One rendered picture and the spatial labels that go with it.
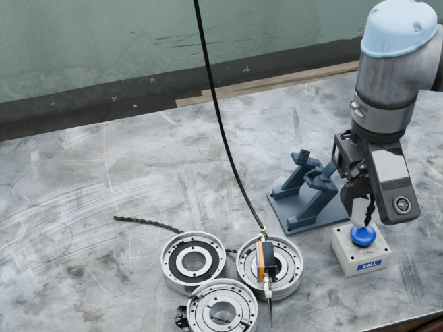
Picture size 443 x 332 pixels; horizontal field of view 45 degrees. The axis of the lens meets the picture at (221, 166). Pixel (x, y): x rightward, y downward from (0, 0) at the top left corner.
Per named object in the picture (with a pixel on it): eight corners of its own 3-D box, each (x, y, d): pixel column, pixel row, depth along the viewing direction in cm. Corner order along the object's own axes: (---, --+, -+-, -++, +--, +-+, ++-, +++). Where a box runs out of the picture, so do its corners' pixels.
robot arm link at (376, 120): (428, 103, 64) (365, 116, 63) (420, 132, 67) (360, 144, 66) (399, 69, 69) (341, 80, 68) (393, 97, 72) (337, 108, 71)
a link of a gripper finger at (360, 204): (349, 205, 86) (356, 165, 80) (364, 233, 82) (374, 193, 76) (330, 209, 86) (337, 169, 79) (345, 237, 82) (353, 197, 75)
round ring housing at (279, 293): (314, 270, 86) (316, 255, 83) (277, 317, 80) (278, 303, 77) (261, 239, 91) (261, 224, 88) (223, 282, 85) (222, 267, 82)
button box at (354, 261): (347, 278, 84) (350, 261, 81) (329, 244, 89) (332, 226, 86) (393, 267, 85) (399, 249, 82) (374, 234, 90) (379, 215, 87)
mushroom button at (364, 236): (353, 262, 84) (356, 244, 81) (343, 242, 87) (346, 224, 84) (376, 257, 85) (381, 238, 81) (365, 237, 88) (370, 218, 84)
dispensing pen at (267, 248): (281, 333, 75) (271, 238, 87) (283, 319, 72) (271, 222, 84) (266, 334, 75) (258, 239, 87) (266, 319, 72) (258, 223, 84)
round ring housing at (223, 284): (175, 331, 80) (171, 317, 77) (216, 280, 85) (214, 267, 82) (231, 369, 75) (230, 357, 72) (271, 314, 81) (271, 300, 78)
